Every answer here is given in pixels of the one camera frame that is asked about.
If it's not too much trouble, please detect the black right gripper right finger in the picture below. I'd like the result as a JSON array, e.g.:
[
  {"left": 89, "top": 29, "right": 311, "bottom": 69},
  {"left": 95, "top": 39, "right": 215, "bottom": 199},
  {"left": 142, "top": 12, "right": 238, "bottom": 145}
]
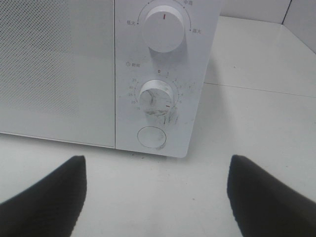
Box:
[{"left": 227, "top": 155, "right": 316, "bottom": 237}]

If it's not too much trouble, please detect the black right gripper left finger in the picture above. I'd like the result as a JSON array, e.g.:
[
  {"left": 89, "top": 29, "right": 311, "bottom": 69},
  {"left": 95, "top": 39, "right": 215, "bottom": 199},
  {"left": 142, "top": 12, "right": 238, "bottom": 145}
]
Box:
[{"left": 0, "top": 156, "right": 87, "bottom": 237}]

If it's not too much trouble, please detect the white round door button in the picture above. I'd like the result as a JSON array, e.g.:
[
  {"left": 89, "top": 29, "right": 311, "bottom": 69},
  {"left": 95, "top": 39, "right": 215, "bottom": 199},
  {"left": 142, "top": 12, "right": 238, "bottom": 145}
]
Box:
[{"left": 137, "top": 126, "right": 166, "bottom": 148}]

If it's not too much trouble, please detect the white microwave door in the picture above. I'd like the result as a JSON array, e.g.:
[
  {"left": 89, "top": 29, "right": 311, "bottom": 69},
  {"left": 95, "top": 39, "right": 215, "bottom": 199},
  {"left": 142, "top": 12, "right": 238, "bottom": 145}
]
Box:
[{"left": 0, "top": 0, "right": 115, "bottom": 147}]

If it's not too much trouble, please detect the white timer knob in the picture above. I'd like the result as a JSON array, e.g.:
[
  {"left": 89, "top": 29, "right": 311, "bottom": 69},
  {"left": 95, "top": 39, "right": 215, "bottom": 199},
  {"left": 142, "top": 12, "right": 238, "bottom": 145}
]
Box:
[{"left": 138, "top": 79, "right": 174, "bottom": 117}]

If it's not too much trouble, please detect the white microwave oven body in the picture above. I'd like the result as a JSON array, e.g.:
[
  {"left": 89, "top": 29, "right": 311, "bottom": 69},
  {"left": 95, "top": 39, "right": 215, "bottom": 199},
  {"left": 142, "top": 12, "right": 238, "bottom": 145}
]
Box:
[{"left": 115, "top": 0, "right": 221, "bottom": 158}]

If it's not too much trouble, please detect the white upper power knob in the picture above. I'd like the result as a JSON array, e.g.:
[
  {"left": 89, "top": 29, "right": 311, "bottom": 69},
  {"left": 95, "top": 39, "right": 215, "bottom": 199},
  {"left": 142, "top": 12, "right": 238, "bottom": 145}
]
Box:
[{"left": 142, "top": 5, "right": 185, "bottom": 53}]

